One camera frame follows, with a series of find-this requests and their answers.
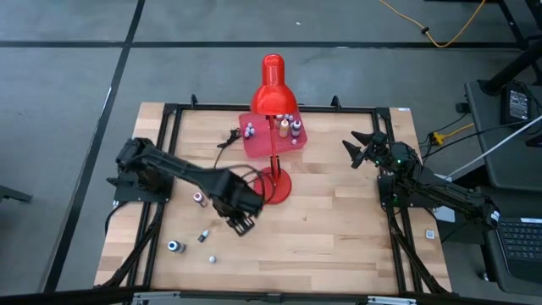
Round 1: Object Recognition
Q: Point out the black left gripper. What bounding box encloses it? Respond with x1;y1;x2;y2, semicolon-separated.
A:
213;176;266;238

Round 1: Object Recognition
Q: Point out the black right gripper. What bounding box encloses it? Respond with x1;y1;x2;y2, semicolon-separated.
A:
341;130;401;171

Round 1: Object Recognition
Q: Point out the red desk lamp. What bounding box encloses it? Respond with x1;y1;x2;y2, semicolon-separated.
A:
249;53;300;206

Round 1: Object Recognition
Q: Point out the yellow power plug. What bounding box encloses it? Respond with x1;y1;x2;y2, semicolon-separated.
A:
430;122;475;146

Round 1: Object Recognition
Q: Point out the pink plastic bin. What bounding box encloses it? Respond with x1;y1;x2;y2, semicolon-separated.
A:
237;109;308;160

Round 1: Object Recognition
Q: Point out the light grey plate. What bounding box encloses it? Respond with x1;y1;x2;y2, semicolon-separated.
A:
423;170;457;225

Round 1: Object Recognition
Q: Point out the dark grey desk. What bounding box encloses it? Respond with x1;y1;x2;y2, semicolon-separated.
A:
473;185;542;297
464;79;542;191

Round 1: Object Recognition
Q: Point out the black power adapter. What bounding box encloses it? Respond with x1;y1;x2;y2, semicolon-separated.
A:
501;83;534;126

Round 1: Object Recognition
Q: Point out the black stand leg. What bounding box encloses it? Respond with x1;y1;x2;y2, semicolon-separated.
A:
478;36;542;97

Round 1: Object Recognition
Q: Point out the black laptop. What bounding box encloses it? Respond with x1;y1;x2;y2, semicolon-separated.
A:
493;216;542;285

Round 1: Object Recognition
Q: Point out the grey chair leg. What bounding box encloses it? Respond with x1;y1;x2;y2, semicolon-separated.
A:
0;184;34;205

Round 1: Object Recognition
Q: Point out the silver aluminium rail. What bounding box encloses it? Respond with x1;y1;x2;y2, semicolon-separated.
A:
131;291;255;305
366;295;418;305

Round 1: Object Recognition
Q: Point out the black aluminium table frame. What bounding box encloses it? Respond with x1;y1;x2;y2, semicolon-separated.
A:
95;93;453;297

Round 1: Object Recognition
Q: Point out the yellow extension cord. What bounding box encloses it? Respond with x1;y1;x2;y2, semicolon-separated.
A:
378;0;488;49

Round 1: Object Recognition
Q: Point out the white cable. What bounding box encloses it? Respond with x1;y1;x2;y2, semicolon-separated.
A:
438;114;542;181

